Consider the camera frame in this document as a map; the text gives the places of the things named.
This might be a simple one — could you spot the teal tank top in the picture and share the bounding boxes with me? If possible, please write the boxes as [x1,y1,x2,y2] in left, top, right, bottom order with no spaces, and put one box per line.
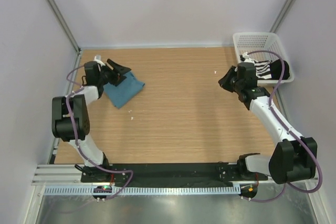
[103,71,145,109]

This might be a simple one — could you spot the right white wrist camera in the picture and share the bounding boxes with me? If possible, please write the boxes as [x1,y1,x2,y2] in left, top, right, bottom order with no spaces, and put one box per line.
[239,52,255,64]

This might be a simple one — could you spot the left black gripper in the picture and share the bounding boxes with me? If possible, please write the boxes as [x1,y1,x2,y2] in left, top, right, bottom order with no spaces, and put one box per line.
[98,60,131,87]

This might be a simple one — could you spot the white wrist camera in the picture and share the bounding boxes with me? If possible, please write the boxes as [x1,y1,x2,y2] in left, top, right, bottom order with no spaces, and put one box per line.
[93,55,106,66]
[239,52,255,64]

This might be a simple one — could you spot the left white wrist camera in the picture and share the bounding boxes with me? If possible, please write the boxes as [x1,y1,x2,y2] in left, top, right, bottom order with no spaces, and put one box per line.
[93,55,106,66]

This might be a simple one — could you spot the white slotted cable duct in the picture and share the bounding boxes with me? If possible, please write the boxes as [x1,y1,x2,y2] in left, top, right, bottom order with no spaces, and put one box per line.
[44,185,240,196]

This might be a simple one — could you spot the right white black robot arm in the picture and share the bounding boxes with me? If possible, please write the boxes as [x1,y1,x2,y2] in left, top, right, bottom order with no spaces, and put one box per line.
[218,62,321,184]

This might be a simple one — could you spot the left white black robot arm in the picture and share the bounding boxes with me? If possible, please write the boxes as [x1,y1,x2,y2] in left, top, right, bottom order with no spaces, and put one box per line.
[51,58,131,182]

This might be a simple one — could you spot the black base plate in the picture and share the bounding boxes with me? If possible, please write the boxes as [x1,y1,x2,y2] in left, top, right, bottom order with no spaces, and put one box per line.
[75,162,268,188]

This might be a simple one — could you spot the black white striped tank top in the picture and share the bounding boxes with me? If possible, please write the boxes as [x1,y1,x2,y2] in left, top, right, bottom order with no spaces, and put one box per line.
[254,61,272,80]

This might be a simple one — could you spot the white plastic basket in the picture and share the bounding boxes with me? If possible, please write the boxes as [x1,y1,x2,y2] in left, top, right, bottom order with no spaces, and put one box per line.
[233,32,295,87]

